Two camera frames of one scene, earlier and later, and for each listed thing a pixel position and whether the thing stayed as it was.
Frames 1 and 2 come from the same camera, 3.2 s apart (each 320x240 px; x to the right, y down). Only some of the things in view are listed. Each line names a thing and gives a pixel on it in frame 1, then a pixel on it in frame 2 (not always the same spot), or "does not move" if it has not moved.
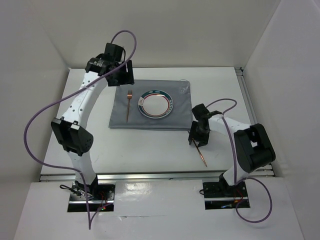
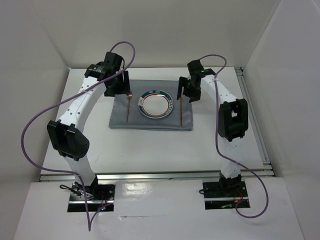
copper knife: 200,152 -> 181,101
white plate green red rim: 155,104 does not move
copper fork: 129,94 does not move
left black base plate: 105,195 does not move
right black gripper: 203,140 -> 194,96
